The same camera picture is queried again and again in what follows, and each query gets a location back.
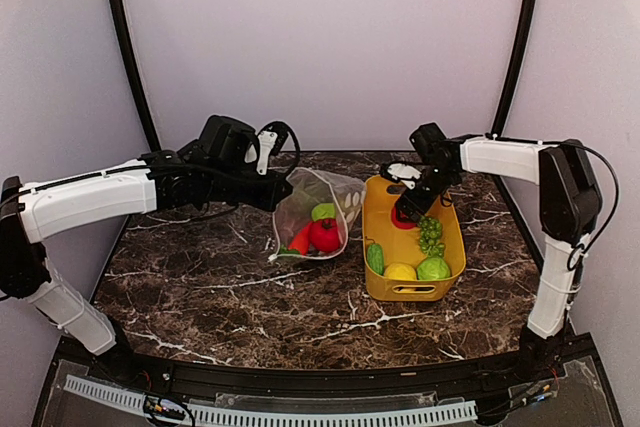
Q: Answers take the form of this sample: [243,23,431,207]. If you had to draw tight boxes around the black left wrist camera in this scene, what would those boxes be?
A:
[197,115,257,169]

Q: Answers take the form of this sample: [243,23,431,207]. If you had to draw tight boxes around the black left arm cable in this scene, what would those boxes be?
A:
[259,120,302,173]

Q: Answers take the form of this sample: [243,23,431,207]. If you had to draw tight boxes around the green toy cucumber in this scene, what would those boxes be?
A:
[366,243,386,276]

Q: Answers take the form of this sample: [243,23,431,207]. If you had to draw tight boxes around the black front rail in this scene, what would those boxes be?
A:
[59,336,571,398]

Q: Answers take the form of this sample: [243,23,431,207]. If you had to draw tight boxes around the green toy grapes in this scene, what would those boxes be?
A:
[418,216,445,258]

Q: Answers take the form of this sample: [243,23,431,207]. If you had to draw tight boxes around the yellow toy lemon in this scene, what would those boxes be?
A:
[384,262,418,281]

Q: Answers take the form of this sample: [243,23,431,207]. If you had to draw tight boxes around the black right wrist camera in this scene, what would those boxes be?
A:
[409,122,447,163]

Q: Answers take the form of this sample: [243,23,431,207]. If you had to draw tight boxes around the black frame post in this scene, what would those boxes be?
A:
[490,0,536,136]
[108,0,161,151]

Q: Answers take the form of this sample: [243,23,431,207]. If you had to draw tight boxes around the black right frame post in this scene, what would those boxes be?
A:
[490,0,536,136]

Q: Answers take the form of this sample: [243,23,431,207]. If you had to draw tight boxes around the red toy radish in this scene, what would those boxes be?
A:
[391,207,417,230]

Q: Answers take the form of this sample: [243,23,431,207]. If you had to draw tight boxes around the white slotted cable duct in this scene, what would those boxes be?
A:
[64,375,478,426]

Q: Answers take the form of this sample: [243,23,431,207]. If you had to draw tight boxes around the yellow plastic basket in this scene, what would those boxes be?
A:
[362,176,466,302]

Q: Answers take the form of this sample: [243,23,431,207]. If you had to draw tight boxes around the red toy apple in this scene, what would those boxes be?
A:
[309,218,341,253]

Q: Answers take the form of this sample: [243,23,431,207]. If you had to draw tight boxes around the black left frame post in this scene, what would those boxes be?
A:
[108,0,161,151]

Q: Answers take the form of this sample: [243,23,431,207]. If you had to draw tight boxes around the clear dotted zip top bag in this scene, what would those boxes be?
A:
[269,167,366,261]

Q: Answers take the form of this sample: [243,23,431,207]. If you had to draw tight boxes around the green toy chayote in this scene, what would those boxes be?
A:
[311,202,336,222]

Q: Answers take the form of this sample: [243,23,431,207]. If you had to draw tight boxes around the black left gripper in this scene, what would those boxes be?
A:
[206,166,294,212]

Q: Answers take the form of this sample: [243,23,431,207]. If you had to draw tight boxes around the small right wrist webcam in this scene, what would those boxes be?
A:
[380,162,421,183]

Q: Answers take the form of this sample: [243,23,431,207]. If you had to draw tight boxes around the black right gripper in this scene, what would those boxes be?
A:
[396,163,459,222]

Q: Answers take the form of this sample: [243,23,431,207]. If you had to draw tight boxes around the orange toy carrot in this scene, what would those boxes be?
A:
[288,221,313,255]

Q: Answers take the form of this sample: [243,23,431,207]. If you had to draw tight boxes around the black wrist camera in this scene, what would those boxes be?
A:
[409,122,447,163]
[197,115,257,169]

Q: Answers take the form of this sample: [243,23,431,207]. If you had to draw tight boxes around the green toy guava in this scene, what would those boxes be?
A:
[416,257,451,281]

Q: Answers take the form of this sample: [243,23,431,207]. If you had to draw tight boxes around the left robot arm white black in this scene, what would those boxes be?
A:
[1,151,293,383]

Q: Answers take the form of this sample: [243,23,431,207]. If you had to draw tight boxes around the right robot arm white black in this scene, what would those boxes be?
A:
[380,132,602,339]

